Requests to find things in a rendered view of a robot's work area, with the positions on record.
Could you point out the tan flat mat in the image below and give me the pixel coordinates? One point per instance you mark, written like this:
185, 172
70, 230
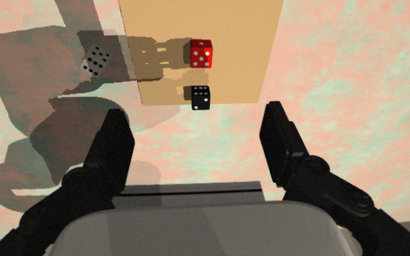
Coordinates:
242, 33

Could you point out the black die with white pips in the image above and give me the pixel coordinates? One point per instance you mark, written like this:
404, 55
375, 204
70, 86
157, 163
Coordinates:
200, 98

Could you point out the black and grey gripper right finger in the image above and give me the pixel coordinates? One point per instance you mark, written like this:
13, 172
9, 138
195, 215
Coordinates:
307, 178

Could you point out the red die with white pips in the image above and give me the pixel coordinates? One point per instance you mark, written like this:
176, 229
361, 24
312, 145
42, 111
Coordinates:
201, 52

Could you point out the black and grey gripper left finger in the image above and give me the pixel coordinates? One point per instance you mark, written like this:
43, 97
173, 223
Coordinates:
83, 190

